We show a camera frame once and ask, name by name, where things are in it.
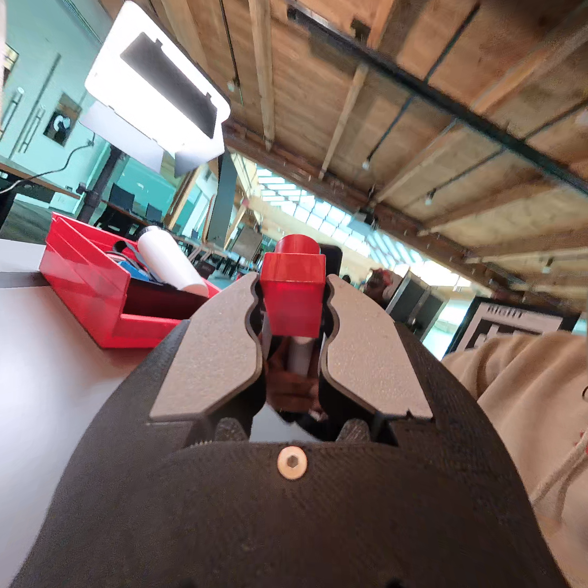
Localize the red toy block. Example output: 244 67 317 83
259 234 327 339

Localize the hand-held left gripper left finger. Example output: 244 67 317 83
149 272 265 422

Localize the black power cable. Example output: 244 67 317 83
0 140 96 196

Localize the person's right hand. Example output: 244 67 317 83
266 349 323 414

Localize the white water bottle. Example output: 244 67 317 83
137 226 209 297

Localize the black stand pole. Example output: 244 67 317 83
78 147 127 223

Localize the black white wall picture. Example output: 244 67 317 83
43 92 82 147

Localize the black strap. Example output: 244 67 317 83
112 239 148 276

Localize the brown board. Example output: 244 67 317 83
230 226 263 262

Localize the black monitor screen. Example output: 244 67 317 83
386 271 450 341

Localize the framed marker poster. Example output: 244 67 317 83
448 296 582 354

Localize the red plastic bin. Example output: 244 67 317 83
39 212 221 349

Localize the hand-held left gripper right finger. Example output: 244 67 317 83
319 274 434 421

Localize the blue black foam block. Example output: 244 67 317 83
117 259 154 282

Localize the person's beige hoodie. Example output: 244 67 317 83
441 331 588 588

